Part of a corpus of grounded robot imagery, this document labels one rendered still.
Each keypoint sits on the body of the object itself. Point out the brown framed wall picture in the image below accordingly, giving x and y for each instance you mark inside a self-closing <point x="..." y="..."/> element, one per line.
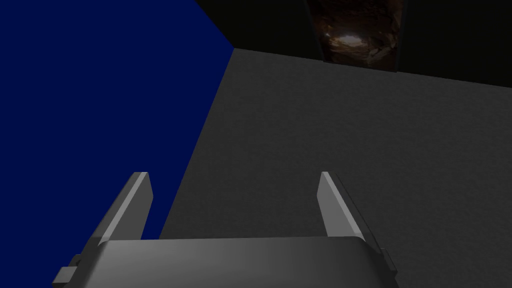
<point x="357" y="34"/>

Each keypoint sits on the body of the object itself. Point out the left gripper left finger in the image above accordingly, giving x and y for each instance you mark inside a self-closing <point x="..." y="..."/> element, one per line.
<point x="130" y="212"/>

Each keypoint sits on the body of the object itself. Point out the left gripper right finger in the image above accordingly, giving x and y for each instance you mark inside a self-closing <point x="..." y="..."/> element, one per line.
<point x="338" y="212"/>

